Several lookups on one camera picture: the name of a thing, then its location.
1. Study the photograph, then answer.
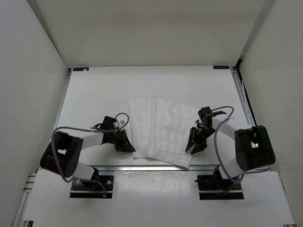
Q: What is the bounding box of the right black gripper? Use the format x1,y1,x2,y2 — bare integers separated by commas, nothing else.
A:
185,125,217,155

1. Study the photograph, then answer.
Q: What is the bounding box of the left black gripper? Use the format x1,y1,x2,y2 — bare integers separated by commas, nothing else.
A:
109,129,135,152

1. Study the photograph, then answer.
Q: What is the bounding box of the white skirt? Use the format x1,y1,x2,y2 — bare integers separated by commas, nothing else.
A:
127,98,198,169

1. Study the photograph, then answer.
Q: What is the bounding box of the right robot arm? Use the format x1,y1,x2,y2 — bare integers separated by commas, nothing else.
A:
185,106,276,189

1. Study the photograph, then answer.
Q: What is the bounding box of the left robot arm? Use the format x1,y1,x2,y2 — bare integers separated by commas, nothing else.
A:
40,113,135,189

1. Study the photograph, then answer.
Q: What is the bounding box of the front white cover board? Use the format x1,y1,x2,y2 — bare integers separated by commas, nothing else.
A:
24,170,295,227

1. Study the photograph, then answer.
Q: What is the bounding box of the right blue table label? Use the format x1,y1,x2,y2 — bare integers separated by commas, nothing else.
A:
213,65,230,70

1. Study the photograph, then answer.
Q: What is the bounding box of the blue table label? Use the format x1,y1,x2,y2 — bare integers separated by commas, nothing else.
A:
213,65,230,70
72,67,89,71

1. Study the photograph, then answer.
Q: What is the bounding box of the left blue table label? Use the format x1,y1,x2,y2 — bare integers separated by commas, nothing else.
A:
72,67,89,71

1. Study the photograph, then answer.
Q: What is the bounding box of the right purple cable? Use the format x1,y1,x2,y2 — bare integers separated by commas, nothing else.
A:
212,105,269,187

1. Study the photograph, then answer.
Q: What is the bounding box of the purple cable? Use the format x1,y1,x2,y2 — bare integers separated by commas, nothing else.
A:
51,112,130,198
212,105,269,187

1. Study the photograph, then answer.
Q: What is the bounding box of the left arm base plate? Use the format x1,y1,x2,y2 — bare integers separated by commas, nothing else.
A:
70,169,114,199

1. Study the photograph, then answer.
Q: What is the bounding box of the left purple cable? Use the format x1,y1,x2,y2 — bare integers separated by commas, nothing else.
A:
51,112,130,198

